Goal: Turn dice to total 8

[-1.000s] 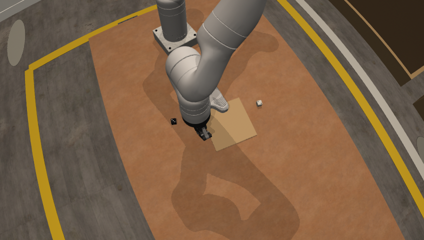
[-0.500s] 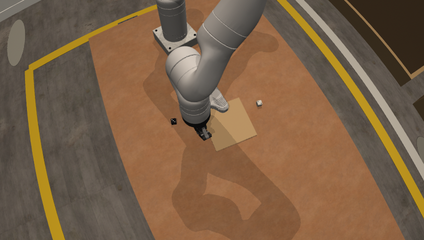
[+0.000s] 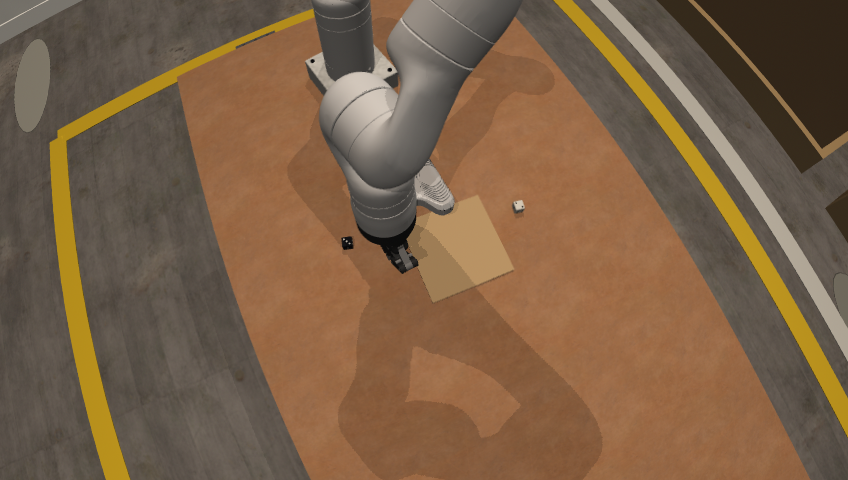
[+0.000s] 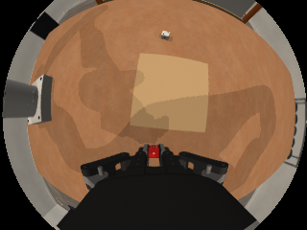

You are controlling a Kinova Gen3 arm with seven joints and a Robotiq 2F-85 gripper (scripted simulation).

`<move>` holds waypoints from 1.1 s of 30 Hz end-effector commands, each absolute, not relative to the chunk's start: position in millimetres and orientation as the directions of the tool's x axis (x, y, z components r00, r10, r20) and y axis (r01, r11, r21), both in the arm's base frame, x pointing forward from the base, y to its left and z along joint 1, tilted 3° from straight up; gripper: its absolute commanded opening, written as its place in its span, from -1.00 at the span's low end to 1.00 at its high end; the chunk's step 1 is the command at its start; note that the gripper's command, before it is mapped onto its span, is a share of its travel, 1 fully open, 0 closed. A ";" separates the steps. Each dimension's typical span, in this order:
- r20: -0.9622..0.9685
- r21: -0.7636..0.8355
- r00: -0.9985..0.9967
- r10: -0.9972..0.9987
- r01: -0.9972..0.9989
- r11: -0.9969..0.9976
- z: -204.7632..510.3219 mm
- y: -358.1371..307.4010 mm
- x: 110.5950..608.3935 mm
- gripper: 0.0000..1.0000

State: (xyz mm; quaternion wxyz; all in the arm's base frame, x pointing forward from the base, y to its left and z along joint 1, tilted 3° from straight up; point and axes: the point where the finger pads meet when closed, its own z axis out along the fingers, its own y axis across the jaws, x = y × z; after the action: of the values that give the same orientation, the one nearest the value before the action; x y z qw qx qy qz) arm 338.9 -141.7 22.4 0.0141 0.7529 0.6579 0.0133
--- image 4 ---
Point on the red die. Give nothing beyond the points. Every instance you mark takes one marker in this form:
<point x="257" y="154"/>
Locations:
<point x="153" y="151"/>

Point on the white die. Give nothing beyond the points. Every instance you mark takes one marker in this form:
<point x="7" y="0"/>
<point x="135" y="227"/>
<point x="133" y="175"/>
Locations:
<point x="165" y="35"/>

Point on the tan square mat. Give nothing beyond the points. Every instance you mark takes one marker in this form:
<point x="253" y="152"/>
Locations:
<point x="170" y="93"/>

